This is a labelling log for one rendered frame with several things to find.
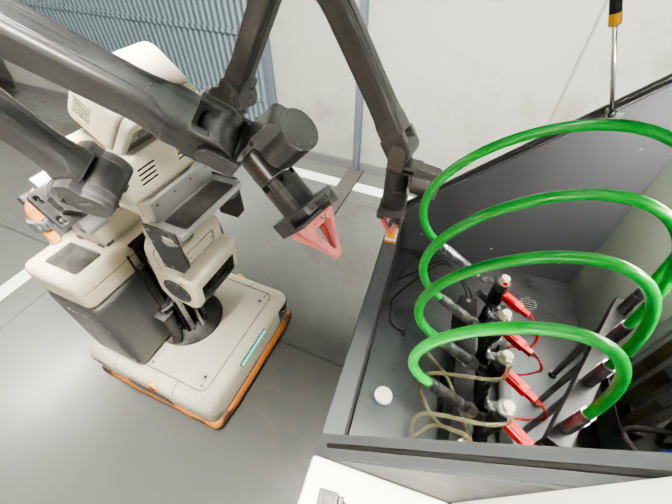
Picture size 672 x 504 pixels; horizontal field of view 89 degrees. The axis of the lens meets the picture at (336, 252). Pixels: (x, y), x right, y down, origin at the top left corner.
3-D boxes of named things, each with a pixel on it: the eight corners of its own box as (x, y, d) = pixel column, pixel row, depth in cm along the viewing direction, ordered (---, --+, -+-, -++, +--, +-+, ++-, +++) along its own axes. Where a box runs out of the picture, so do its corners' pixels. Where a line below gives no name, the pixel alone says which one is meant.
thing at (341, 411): (384, 251, 113) (390, 214, 102) (398, 254, 112) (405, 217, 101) (323, 455, 73) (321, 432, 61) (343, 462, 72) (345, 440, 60)
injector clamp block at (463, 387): (445, 328, 89) (460, 293, 78) (485, 339, 87) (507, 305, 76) (428, 476, 67) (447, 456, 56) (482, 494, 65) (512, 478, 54)
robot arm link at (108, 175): (72, 167, 66) (58, 190, 64) (85, 147, 60) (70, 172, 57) (122, 192, 72) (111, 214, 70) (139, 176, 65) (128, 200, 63)
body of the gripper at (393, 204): (407, 200, 92) (412, 176, 86) (401, 224, 85) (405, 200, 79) (383, 195, 93) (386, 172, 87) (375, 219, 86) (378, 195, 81)
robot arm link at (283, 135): (210, 111, 49) (190, 158, 46) (242, 55, 40) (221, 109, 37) (282, 153, 55) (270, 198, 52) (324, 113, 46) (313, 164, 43)
